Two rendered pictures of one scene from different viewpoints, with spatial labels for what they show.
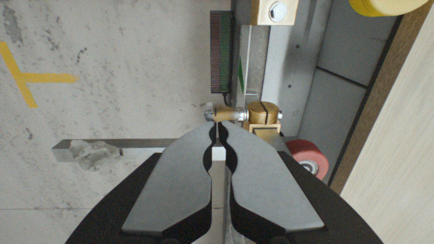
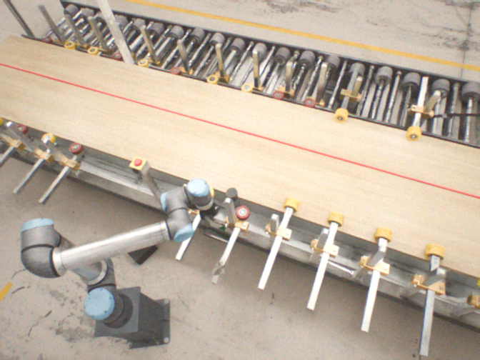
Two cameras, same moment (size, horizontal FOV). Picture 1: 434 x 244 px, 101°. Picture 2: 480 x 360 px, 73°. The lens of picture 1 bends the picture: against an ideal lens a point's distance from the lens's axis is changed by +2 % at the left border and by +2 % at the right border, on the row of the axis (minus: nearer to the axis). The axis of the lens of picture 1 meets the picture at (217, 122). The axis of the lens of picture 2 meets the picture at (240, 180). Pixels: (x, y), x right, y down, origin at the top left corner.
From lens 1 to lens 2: 1.68 m
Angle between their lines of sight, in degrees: 50
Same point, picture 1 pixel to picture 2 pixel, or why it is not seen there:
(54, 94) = not seen: outside the picture
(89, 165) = (220, 271)
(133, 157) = (224, 258)
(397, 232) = (286, 186)
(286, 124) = (261, 221)
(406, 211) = (274, 185)
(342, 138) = not seen: hidden behind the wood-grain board
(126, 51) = (210, 333)
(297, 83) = not seen: hidden behind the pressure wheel
